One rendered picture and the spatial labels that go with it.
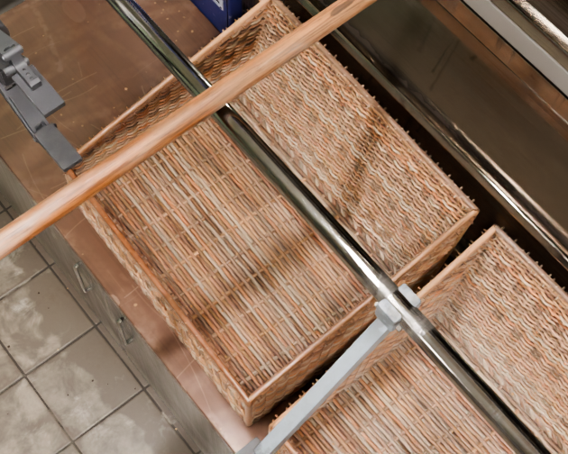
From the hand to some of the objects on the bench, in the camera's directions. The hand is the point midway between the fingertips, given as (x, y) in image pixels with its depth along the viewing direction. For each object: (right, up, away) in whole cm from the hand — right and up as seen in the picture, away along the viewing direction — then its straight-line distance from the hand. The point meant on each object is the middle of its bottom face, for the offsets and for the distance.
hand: (59, 132), depth 124 cm
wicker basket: (+24, -14, +62) cm, 67 cm away
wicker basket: (+61, -55, +43) cm, 93 cm away
